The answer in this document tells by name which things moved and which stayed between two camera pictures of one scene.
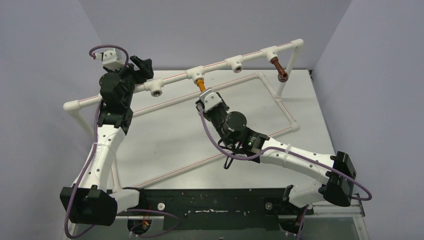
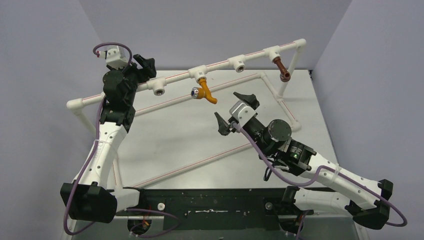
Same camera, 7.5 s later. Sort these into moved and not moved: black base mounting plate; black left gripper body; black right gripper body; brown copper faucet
Moved: black right gripper body
Not moved: black left gripper body; brown copper faucet; black base mounting plate
